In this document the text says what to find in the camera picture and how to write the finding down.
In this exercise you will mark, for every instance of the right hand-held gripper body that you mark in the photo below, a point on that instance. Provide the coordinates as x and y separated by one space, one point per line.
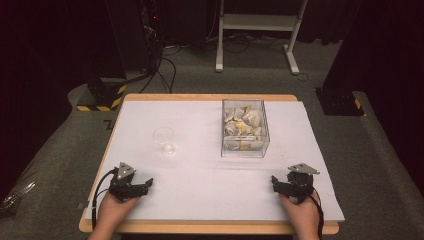
298 185

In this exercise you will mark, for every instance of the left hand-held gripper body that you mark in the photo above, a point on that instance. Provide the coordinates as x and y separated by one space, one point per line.
125 183

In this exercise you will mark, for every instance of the pile of white wrappers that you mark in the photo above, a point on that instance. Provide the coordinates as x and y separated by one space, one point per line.
243 126

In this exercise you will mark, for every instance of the clear acrylic box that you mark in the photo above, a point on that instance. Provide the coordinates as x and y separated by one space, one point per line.
245 102

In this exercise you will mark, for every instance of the person's right hand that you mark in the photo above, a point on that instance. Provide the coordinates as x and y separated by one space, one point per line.
300 213

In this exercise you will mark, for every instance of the person's left hand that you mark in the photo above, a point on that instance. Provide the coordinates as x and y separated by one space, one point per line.
113 210

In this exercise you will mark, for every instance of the clear glass cup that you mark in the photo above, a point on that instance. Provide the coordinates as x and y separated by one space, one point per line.
164 138

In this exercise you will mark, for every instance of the grey tape piece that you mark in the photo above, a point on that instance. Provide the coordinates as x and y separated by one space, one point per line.
82 205

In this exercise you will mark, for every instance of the white table mat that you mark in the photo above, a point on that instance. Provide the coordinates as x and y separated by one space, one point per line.
200 180

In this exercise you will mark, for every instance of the wooden table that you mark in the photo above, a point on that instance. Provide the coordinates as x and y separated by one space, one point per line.
200 227

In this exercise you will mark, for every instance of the black stand with striped base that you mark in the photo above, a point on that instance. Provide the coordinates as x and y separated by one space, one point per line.
105 95

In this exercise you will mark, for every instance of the black stand base yellow mark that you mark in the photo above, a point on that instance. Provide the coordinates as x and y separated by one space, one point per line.
338 101

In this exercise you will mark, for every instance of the black equipment rack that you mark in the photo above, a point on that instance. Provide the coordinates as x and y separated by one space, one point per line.
150 30

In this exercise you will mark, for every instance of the white metal stand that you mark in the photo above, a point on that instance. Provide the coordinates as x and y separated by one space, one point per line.
258 21

